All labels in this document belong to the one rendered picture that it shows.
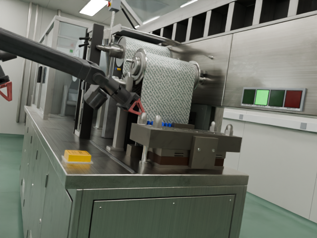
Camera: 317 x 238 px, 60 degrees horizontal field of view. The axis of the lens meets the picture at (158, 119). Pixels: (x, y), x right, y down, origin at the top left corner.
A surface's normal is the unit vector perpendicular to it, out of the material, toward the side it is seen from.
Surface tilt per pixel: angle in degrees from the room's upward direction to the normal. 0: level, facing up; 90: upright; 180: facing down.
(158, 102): 90
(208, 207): 90
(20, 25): 90
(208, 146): 90
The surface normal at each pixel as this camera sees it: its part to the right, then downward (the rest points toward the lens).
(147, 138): -0.87, -0.10
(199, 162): 0.47, 0.11
